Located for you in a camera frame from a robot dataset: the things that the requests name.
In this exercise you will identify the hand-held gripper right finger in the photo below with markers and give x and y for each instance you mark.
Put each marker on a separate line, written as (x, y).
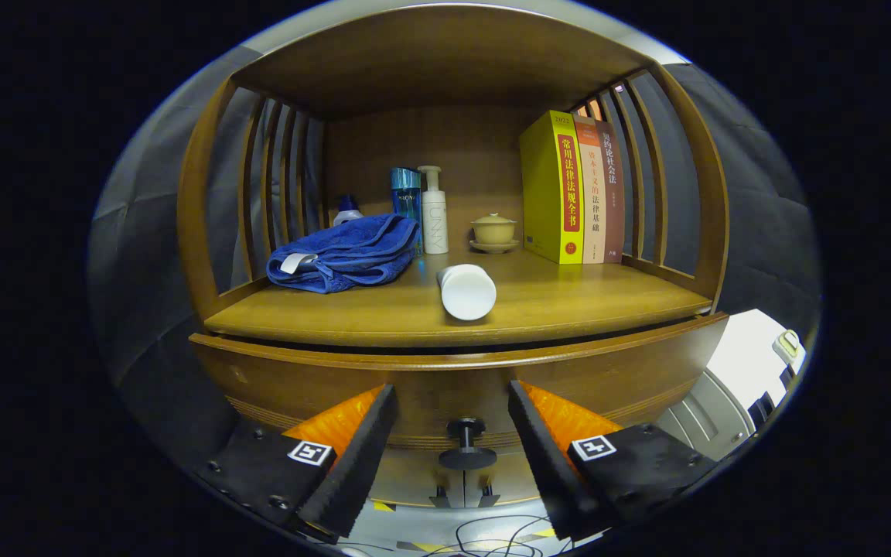
(550, 464)

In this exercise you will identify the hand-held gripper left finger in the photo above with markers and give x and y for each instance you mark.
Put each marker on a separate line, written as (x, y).
(353, 464)

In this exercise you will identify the black drawer knob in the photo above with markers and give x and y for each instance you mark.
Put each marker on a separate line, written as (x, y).
(466, 458)

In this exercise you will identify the wooden drawer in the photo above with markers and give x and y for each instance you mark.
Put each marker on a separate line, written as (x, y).
(453, 379)

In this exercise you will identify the white green cosmetic tube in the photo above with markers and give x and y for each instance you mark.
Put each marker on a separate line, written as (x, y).
(467, 292)

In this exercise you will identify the wooden cabinet door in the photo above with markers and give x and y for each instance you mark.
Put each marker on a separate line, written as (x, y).
(407, 476)
(511, 483)

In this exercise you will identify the wooden countertop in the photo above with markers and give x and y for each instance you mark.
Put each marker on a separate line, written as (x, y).
(569, 298)

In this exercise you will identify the wooden cabinet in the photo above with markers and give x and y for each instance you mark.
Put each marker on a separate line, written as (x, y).
(438, 62)

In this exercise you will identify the blue folded towel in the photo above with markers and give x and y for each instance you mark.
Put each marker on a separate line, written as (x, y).
(353, 247)

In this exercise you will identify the beige lidded teacup with saucer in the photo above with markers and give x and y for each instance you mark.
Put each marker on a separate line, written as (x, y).
(494, 230)

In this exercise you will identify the small white blue-capped bottle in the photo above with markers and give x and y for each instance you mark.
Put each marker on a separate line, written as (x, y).
(347, 210)

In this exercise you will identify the white pump bottle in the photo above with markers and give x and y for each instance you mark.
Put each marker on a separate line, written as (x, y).
(435, 220)

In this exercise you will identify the cream orange book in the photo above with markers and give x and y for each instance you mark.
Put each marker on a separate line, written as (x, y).
(592, 201)

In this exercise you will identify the small pale yellow object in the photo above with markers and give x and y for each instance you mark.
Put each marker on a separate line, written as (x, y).
(788, 343)

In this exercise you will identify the brown book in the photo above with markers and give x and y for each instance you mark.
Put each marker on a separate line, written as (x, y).
(614, 201)

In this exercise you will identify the thick yellow book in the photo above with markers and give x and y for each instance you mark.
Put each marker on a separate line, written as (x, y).
(546, 193)

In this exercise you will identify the blue glass bottle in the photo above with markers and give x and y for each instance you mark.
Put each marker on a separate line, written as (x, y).
(406, 193)

